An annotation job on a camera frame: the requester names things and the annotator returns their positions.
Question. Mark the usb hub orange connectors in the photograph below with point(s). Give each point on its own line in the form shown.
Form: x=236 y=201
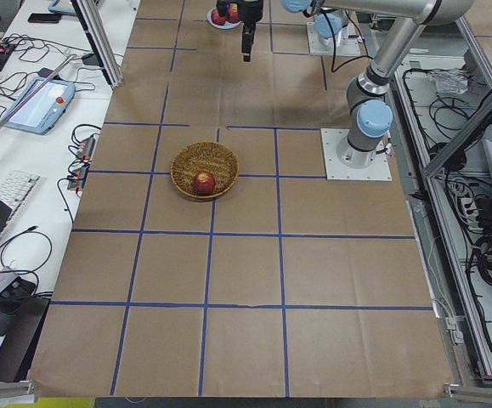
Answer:
x=86 y=148

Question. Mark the aluminium frame post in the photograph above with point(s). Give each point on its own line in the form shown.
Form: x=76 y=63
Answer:
x=92 y=25

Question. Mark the white power strip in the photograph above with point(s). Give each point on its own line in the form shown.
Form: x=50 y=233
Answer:
x=467 y=209

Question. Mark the long metal rod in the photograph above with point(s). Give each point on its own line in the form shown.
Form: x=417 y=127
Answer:
x=34 y=86

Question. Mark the dark red apple in basket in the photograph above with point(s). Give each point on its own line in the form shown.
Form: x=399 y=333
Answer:
x=204 y=183

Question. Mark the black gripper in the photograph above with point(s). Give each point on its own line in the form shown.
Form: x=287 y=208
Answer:
x=251 y=12

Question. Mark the red apple on plate left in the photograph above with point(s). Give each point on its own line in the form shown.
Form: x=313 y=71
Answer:
x=217 y=19

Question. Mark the teach pendant tablet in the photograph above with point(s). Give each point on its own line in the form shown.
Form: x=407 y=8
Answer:
x=44 y=109

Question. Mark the black box on desk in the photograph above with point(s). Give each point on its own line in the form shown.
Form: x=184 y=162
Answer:
x=19 y=345

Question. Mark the red apple on plate right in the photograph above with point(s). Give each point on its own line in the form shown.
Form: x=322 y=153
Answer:
x=232 y=14

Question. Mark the woven wicker basket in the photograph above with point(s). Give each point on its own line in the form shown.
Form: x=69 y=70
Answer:
x=213 y=157

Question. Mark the black smartphone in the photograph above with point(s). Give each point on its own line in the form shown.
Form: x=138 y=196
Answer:
x=44 y=18

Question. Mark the red apple on plate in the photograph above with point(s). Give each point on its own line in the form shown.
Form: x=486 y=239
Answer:
x=217 y=19
x=232 y=14

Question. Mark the white keyboard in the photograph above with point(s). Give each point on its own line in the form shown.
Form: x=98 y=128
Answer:
x=16 y=187

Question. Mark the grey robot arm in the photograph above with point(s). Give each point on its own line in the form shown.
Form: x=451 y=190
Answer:
x=332 y=26
x=371 y=116

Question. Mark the light blue plate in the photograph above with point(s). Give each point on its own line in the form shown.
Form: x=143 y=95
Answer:
x=227 y=26

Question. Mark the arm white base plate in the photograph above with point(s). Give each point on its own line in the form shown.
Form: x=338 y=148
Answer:
x=344 y=163
x=346 y=44

